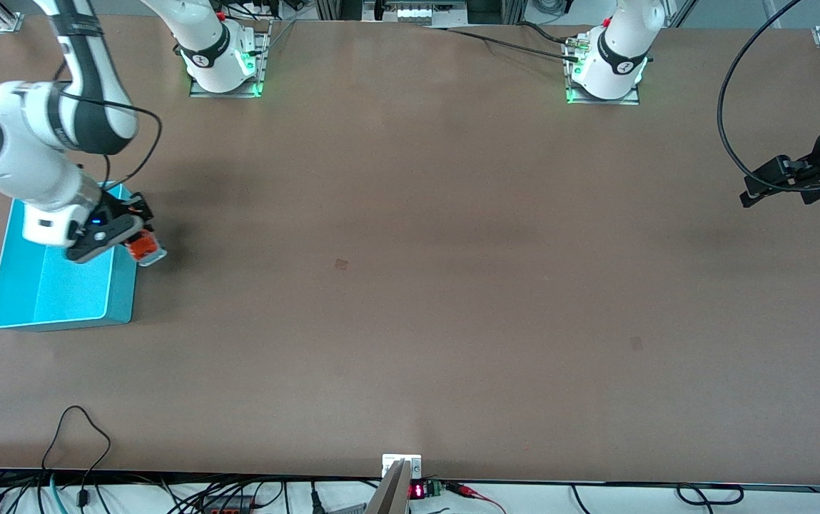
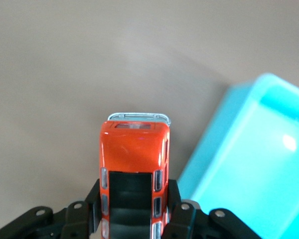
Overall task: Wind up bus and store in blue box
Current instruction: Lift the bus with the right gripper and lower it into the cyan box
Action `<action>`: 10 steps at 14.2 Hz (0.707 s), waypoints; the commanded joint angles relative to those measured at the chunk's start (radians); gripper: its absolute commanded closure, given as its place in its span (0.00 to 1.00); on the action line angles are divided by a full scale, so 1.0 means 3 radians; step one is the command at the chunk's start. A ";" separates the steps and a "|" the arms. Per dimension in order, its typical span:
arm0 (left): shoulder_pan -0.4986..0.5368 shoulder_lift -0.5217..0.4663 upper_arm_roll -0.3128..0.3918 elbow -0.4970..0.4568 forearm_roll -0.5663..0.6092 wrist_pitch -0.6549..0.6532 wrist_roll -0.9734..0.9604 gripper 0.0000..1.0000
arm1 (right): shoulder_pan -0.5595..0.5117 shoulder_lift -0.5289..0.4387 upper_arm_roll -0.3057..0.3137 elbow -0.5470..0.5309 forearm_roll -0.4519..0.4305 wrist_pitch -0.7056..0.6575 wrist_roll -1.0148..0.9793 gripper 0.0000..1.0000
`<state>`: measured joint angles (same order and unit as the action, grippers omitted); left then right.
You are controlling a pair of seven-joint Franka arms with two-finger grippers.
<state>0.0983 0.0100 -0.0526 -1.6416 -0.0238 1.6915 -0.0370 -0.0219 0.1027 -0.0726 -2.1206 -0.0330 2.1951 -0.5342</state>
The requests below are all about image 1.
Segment thick black table cable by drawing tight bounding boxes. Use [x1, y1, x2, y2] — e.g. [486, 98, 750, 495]
[517, 21, 576, 46]

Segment black coiled cable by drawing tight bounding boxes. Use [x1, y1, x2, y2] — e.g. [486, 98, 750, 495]
[675, 483, 745, 507]

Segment orange toy bus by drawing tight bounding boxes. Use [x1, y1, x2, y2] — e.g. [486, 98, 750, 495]
[126, 228, 168, 267]

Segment grey camera mount bar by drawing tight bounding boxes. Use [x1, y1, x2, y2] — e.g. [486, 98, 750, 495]
[365, 459, 411, 514]

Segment black looped usb cable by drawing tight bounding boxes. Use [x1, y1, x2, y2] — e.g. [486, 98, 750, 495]
[40, 405, 112, 509]

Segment thin black table cable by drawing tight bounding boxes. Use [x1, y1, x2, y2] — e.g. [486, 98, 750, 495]
[422, 25, 582, 63]

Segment blue plastic box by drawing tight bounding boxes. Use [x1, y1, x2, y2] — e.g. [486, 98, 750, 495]
[0, 182, 138, 331]

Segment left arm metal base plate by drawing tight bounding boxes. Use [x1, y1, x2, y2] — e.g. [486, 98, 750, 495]
[565, 32, 641, 106]

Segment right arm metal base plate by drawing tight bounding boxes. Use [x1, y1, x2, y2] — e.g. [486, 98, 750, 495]
[188, 21, 265, 99]

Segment white mount bracket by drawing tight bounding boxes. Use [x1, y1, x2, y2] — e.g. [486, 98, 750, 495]
[382, 454, 422, 479]

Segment black orange power strip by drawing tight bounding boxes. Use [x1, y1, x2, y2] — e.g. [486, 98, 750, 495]
[199, 493, 259, 514]

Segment red clip lead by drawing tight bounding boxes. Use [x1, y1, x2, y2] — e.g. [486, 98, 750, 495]
[444, 482, 507, 514]

